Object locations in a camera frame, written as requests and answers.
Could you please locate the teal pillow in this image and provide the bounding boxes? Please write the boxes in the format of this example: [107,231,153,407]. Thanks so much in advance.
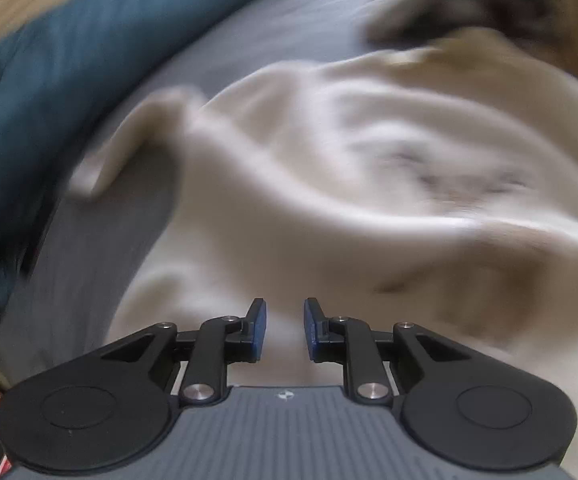
[0,0,310,311]

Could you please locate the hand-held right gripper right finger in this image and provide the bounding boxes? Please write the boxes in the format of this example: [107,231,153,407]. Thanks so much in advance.
[303,297,472,406]

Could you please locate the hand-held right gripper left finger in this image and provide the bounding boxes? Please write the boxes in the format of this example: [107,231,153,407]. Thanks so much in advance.
[101,297,268,407]

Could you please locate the cream fleece sweater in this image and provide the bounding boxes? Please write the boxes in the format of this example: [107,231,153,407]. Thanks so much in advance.
[69,42,578,480]

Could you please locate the dark plaid shirt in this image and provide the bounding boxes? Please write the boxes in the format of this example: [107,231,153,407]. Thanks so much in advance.
[364,0,570,48]

